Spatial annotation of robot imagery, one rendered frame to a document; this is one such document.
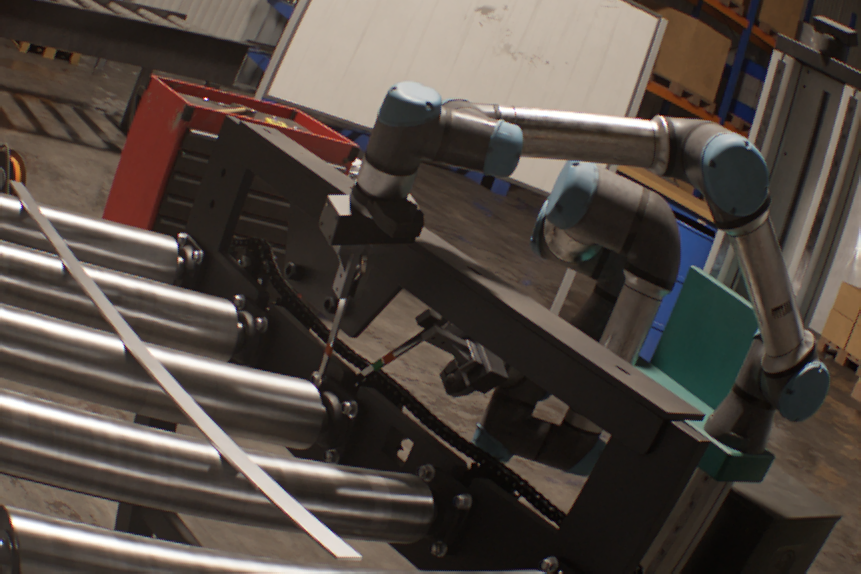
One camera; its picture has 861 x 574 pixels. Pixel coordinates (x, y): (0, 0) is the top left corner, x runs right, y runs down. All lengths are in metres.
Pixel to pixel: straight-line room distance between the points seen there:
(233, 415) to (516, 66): 4.97
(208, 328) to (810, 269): 1.11
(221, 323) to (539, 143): 0.60
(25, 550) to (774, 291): 1.34
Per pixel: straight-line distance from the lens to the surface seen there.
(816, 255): 2.35
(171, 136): 4.05
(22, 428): 1.39
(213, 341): 2.15
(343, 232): 1.82
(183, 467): 1.50
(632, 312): 2.12
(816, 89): 2.51
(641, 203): 2.09
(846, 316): 11.80
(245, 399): 1.86
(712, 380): 2.44
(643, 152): 1.97
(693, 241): 7.28
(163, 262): 2.39
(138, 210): 4.17
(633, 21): 6.84
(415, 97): 1.74
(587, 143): 1.94
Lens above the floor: 1.51
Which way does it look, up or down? 10 degrees down
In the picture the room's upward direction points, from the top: 22 degrees clockwise
